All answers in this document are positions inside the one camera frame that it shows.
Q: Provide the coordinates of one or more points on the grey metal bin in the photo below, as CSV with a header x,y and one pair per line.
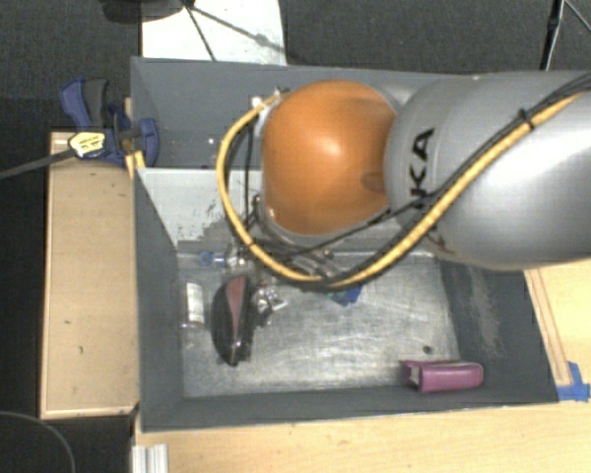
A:
x,y
354,343

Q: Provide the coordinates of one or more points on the purple box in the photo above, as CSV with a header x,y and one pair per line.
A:
x,y
443,376

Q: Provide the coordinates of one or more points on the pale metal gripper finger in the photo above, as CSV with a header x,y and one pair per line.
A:
x,y
262,294
277,305

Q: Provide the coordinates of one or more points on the pale wood board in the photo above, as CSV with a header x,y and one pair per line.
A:
x,y
88,284

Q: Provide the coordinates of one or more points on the clear glass jar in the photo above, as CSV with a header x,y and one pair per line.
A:
x,y
194,303

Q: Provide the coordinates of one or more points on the small blue object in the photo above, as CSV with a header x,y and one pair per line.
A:
x,y
347,297

